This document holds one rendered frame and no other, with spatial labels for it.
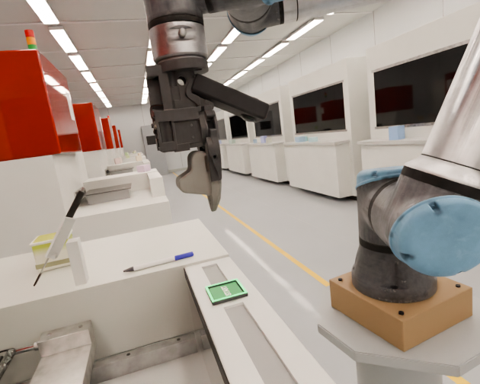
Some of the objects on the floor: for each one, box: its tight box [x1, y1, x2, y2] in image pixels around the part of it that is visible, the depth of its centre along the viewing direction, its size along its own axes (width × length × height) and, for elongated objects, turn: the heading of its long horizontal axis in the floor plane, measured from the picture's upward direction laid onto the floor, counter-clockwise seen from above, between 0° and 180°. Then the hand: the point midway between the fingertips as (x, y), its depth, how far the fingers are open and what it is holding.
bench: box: [247, 85, 294, 184], centre depth 763 cm, size 108×180×200 cm, turn 53°
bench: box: [225, 112, 254, 174], centre depth 971 cm, size 108×180×200 cm, turn 53°
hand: (216, 201), depth 50 cm, fingers closed
